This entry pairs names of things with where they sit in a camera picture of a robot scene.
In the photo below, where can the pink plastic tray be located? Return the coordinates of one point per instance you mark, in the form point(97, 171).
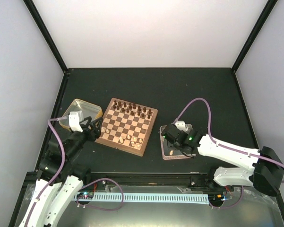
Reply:
point(166, 147)

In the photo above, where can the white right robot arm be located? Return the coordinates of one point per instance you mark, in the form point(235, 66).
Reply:
point(260, 169)

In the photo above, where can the wooden chessboard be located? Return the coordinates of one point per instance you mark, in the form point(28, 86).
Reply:
point(122, 124)

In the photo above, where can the black front rail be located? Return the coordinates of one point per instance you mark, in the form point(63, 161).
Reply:
point(156, 179)

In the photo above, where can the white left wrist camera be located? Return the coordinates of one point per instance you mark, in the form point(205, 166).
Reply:
point(75, 117)

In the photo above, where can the black frame post left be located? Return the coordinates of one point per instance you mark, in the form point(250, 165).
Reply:
point(30, 5)

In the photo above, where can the right controller board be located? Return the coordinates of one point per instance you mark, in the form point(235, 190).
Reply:
point(219, 197)

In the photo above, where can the left controller board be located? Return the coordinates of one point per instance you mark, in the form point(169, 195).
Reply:
point(85, 195)

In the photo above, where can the controller board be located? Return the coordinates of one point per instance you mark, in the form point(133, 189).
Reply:
point(85, 195)
point(219, 197)

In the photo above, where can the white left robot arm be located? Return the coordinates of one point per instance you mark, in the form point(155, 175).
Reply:
point(59, 179)

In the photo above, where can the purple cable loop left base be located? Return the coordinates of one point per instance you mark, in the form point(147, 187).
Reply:
point(103, 196)

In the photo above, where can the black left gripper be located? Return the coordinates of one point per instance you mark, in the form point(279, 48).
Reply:
point(96, 132)

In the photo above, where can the yellow metal tin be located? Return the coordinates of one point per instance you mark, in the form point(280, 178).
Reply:
point(87, 108)

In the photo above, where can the white slotted cable duct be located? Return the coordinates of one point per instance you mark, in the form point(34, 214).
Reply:
point(162, 198)

